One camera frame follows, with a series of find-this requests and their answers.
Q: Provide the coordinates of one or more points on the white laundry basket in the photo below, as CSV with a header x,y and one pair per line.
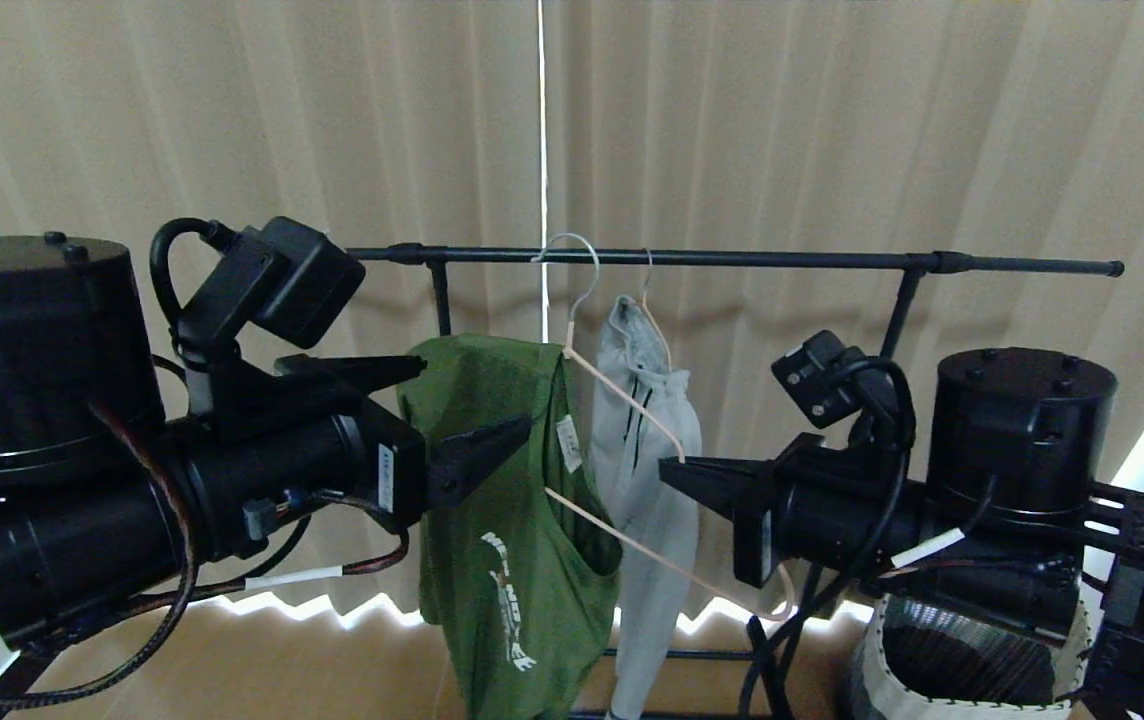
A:
x,y
972,665

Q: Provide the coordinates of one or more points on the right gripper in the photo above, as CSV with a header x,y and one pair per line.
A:
x,y
832,520

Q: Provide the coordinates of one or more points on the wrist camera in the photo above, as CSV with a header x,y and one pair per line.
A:
x,y
297,275
822,385

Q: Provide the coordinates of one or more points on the green garment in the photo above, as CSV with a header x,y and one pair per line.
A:
x,y
492,560

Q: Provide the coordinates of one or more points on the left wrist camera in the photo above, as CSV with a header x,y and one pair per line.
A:
x,y
297,275

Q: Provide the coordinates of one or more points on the beige curtain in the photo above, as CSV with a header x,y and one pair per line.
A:
x,y
232,120

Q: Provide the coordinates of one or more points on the pale grey shorts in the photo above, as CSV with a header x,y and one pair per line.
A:
x,y
657,560

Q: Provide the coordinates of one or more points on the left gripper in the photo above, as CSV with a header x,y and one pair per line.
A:
x,y
132,520

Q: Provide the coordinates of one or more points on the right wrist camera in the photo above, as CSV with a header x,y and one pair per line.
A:
x,y
822,385

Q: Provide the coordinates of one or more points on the black clothes rack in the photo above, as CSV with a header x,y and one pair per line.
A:
x,y
782,259

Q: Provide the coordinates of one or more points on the pink clothes hanger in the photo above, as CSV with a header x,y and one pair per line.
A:
x,y
647,290
622,395

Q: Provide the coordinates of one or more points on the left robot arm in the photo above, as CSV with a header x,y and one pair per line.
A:
x,y
32,350

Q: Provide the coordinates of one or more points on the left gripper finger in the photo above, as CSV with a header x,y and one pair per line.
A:
x,y
467,460

